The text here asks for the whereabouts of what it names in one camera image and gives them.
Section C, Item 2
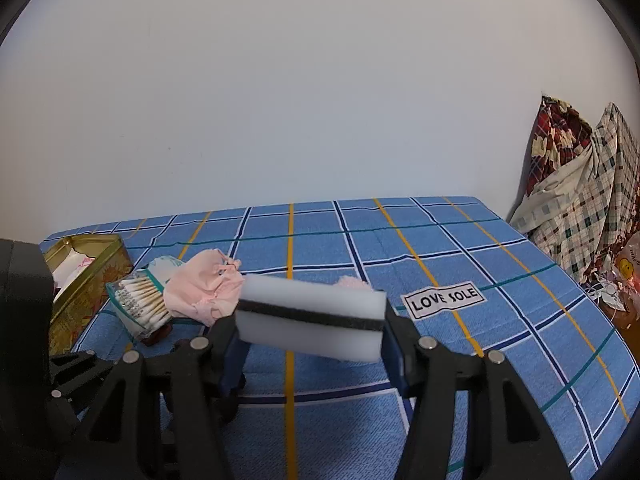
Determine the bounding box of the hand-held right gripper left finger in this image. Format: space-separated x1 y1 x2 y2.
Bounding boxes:
52 315 249 480

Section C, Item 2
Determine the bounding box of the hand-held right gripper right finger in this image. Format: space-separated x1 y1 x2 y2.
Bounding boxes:
383 309 572 480

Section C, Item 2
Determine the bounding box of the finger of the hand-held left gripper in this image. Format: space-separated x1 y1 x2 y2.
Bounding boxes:
50 386 85 414
50 348 115 392

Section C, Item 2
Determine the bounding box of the gold tin box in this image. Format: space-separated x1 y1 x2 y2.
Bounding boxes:
42 233 135 357

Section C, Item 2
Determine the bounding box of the pink cloth pouch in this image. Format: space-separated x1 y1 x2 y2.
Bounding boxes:
163 248 246 325

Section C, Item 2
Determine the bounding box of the pink fluffy puff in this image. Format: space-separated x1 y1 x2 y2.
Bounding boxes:
334 274 374 291

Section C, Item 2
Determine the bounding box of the cotton swab packet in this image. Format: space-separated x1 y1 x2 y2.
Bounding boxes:
105 255 187 342

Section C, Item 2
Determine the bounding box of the white sponge with black stripe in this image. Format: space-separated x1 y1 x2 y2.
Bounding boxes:
235 273 389 364

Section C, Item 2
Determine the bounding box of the white paper liner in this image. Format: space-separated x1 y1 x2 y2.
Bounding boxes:
52 251 92 289

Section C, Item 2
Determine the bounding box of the blue plaid bed sheet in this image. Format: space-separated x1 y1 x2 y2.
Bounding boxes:
38 196 632 480

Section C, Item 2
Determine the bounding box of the beige plaid cloth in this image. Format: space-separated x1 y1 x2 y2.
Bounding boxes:
507 102 640 287

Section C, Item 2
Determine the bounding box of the printed plastic bag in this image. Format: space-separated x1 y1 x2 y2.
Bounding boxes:
581 232 640 322

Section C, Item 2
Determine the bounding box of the dark red floral pillow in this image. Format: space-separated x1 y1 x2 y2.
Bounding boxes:
525 94 596 202

